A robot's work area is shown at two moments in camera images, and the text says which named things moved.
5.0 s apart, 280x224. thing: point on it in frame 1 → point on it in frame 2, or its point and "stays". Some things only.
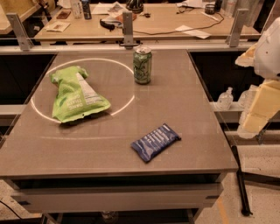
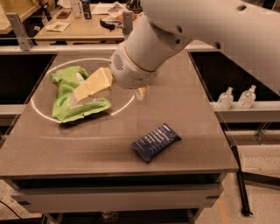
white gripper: (269, 57) → (128, 72)
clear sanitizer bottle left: (226, 100) stays
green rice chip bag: (74, 97) stays
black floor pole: (243, 193) stays
